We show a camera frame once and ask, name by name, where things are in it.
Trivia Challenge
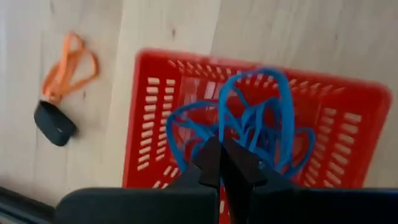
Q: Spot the black metal table frame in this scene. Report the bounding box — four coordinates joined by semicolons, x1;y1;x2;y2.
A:
0;185;57;224

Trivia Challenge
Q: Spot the red plastic basket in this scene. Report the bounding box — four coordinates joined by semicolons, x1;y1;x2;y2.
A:
122;48;393;223

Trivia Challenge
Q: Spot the orange rubber band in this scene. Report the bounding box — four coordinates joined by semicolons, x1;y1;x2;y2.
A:
42;30;100;103

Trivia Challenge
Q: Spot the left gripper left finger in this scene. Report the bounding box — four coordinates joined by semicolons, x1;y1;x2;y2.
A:
55;136;222;224

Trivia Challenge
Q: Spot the wide black rubber band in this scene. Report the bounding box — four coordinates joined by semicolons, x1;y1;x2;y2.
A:
33;99;78;147

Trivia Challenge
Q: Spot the blue rubber band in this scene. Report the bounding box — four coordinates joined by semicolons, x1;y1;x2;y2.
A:
231;98;282;164
165;101;220;174
287;126;317;179
219;67;295;175

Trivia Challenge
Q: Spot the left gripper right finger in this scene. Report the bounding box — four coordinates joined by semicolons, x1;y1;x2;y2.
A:
222;138;398;224

